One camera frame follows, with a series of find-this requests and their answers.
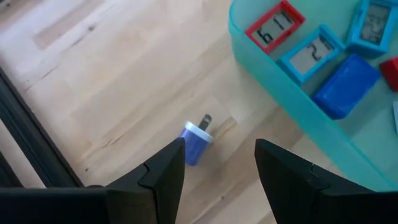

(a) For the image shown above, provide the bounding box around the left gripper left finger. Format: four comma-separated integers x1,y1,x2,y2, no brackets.
0,138,187,224

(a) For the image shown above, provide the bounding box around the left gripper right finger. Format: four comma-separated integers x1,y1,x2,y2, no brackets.
254,138,398,224

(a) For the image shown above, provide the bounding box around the small purple wall charger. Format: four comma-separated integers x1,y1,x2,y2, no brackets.
177,113,215,167

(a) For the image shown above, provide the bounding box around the dark blue digital clock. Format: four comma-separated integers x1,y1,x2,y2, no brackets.
312,52,382,121

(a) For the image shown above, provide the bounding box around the teal digital clock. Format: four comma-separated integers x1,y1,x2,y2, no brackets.
345,0,398,59
275,24,346,86

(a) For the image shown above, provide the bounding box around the red digital clock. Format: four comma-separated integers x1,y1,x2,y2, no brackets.
244,0,307,56
379,56,398,93

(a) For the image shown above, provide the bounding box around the green translucent plastic bin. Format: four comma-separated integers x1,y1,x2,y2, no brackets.
228,0,398,192

